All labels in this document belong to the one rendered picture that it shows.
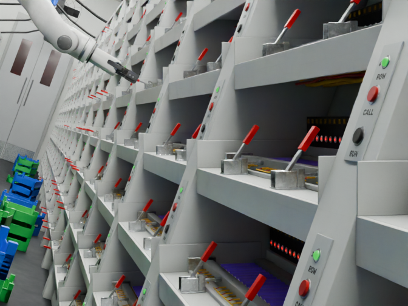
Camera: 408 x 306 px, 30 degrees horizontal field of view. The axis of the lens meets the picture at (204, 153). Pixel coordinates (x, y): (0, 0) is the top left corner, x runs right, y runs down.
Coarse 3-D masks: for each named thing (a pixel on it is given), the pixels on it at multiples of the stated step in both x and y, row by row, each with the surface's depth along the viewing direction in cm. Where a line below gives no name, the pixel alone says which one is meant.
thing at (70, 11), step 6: (60, 0) 875; (54, 6) 874; (60, 6) 881; (66, 6) 880; (60, 12) 878; (66, 12) 877; (72, 12) 883; (78, 12) 883; (66, 18) 877; (78, 18) 880
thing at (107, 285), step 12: (96, 276) 204; (108, 276) 205; (120, 276) 205; (132, 276) 206; (96, 288) 204; (108, 288) 205; (120, 288) 204; (132, 288) 200; (96, 300) 195; (108, 300) 186; (120, 300) 188; (132, 300) 185
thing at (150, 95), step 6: (138, 78) 274; (144, 78) 275; (150, 78) 275; (156, 78) 276; (162, 78) 276; (138, 84) 274; (138, 90) 275; (144, 90) 252; (150, 90) 240; (156, 90) 228; (138, 96) 267; (144, 96) 252; (150, 96) 240; (156, 96) 228; (138, 102) 267; (144, 102) 252; (150, 102) 240
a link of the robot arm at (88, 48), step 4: (88, 40) 249; (92, 40) 251; (88, 44) 249; (92, 44) 249; (84, 48) 248; (88, 48) 248; (92, 48) 250; (84, 52) 249; (88, 52) 249; (80, 56) 250; (84, 56) 249; (88, 56) 250; (80, 60) 251; (84, 60) 250
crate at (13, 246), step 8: (0, 232) 174; (0, 240) 174; (8, 240) 158; (0, 248) 174; (8, 248) 157; (16, 248) 158; (0, 256) 157; (8, 256) 157; (0, 264) 157; (8, 264) 157; (0, 272) 157
